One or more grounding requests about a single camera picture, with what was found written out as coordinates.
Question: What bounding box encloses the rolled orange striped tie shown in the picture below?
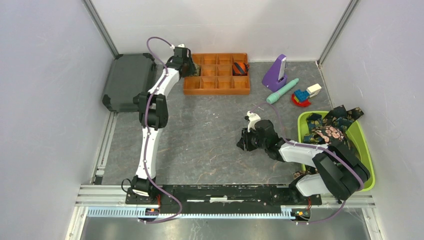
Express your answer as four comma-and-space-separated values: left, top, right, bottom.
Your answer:
232, 62, 250, 76

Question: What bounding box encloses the orange wooden compartment tray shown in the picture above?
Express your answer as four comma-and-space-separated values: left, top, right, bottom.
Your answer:
183, 53, 251, 96

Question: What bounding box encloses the colourful toy brick boat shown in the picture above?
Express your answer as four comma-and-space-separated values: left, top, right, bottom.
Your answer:
291, 83, 322, 108

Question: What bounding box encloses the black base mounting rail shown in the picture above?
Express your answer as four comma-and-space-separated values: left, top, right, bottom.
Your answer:
125, 184, 322, 214

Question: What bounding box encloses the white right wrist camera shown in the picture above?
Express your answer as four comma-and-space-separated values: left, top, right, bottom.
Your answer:
245, 111, 261, 133

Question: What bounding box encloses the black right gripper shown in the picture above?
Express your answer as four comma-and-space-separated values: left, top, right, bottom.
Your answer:
236, 125, 268, 152

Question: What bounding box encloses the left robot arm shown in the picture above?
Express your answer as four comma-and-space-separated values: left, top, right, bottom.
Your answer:
129, 44, 197, 204

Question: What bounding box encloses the green gold vine tie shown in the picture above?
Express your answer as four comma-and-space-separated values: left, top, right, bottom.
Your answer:
191, 64, 201, 77

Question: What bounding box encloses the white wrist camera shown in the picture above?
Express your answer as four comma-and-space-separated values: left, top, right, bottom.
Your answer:
245, 111, 261, 133
170, 43, 186, 50

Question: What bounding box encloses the dark green hard case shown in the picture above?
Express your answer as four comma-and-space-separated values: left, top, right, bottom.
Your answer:
101, 52, 157, 113

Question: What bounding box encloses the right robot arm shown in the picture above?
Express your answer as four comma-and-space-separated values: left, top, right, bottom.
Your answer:
236, 119, 371, 204

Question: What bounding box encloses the purple metronome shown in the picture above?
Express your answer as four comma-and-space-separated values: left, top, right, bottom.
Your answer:
262, 54, 288, 92

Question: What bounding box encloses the navy orange floral tie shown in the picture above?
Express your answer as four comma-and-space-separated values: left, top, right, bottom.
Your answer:
302, 113, 348, 144

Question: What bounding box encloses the black pink rose tie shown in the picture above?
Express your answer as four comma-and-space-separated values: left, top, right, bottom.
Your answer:
309, 126, 348, 145

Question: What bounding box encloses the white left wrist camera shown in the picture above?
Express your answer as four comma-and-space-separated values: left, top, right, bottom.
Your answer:
170, 43, 186, 50

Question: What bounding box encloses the lime green plastic bin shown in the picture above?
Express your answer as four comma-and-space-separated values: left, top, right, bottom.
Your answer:
297, 110, 376, 192

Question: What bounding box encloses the mint green cylinder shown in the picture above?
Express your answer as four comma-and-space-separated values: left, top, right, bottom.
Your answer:
266, 78, 300, 104

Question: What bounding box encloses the black gold leaf tie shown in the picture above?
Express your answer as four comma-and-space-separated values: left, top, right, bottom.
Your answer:
322, 105, 364, 131

